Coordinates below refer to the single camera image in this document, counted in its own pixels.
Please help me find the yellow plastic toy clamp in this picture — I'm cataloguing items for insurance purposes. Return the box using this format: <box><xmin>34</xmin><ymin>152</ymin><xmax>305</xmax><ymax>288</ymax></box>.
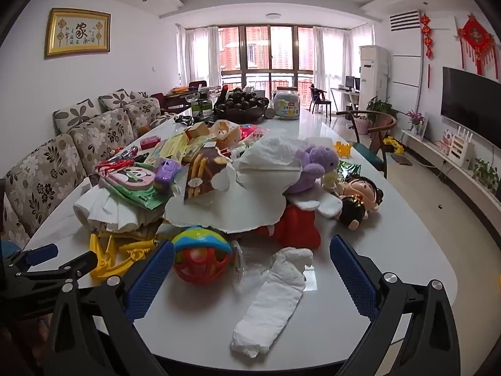
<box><xmin>89</xmin><ymin>233</ymin><xmax>158</xmax><ymax>284</ymax></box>

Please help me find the pink green plastic bag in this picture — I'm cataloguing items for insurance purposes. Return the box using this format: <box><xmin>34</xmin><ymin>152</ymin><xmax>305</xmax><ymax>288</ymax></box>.
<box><xmin>96</xmin><ymin>160</ymin><xmax>169</xmax><ymax>211</ymax></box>

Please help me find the large white torn paper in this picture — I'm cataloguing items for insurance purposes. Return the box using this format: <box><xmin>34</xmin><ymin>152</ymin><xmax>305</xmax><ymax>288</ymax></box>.
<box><xmin>164</xmin><ymin>129</ymin><xmax>308</xmax><ymax>233</ymax></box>

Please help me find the red ball toy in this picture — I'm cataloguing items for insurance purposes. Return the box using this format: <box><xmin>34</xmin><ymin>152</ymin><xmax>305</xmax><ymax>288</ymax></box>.
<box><xmin>172</xmin><ymin>227</ymin><xmax>233</xmax><ymax>285</ymax></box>

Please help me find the red plush toy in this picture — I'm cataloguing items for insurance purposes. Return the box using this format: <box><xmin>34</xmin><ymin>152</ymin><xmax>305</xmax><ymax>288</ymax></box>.
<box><xmin>254</xmin><ymin>205</ymin><xmax>321</xmax><ymax>249</ymax></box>

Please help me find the doll with black hair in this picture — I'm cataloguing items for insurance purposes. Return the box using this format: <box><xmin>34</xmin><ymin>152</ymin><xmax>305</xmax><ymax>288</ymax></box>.
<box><xmin>337</xmin><ymin>174</ymin><xmax>384</xmax><ymax>231</ymax></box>

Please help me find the floral sofa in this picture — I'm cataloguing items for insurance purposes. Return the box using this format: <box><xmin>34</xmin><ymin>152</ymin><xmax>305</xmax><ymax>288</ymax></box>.
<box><xmin>1</xmin><ymin>90</ymin><xmax>161</xmax><ymax>248</ymax></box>

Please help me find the purple toy gun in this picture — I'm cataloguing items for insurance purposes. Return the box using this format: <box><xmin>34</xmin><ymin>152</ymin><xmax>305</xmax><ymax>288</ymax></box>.
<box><xmin>154</xmin><ymin>158</ymin><xmax>182</xmax><ymax>193</ymax></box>

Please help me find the brown snack box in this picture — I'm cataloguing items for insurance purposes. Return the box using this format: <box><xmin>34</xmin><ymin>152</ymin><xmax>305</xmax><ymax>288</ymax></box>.
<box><xmin>184</xmin><ymin>147</ymin><xmax>230</xmax><ymax>201</ymax></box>

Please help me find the purple plush bunny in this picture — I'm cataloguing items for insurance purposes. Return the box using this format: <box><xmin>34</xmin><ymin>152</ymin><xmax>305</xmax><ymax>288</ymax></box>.
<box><xmin>285</xmin><ymin>145</ymin><xmax>339</xmax><ymax>194</ymax></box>

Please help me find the small yellow toy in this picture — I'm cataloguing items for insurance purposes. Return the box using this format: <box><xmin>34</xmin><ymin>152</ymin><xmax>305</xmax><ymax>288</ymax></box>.
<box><xmin>333</xmin><ymin>141</ymin><xmax>352</xmax><ymax>159</ymax></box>

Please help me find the white tv console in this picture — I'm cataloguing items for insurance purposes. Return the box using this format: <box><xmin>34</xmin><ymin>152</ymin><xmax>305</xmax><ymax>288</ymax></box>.
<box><xmin>400</xmin><ymin>130</ymin><xmax>501</xmax><ymax>246</ymax></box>

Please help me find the wooden armchair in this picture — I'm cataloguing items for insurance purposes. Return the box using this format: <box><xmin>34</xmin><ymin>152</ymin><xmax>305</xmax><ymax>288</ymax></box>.
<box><xmin>335</xmin><ymin>110</ymin><xmax>397</xmax><ymax>178</ymax></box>

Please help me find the white plastic jar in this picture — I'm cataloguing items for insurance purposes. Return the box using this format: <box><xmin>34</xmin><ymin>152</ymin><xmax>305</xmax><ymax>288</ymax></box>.
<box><xmin>273</xmin><ymin>86</ymin><xmax>301</xmax><ymax>120</ymax></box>

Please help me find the bowl of dark fruit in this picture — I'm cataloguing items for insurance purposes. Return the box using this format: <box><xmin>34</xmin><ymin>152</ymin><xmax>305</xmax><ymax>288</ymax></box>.
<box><xmin>213</xmin><ymin>86</ymin><xmax>269</xmax><ymax>124</ymax></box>

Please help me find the white standing air conditioner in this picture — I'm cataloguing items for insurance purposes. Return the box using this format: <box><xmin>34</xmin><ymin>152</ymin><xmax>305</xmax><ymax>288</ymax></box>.
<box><xmin>359</xmin><ymin>45</ymin><xmax>390</xmax><ymax>110</ymax></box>

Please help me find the black television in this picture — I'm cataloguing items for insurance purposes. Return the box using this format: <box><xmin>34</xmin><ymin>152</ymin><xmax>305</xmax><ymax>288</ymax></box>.
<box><xmin>441</xmin><ymin>67</ymin><xmax>501</xmax><ymax>148</ymax></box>

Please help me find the gold framed calligraphy picture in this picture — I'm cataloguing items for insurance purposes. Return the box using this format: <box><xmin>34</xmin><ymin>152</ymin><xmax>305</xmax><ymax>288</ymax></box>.
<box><xmin>44</xmin><ymin>8</ymin><xmax>111</xmax><ymax>59</ymax></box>

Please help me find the red chinese knot decoration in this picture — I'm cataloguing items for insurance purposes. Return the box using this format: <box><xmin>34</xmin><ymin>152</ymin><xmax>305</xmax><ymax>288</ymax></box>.
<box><xmin>457</xmin><ymin>14</ymin><xmax>499</xmax><ymax>80</ymax></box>

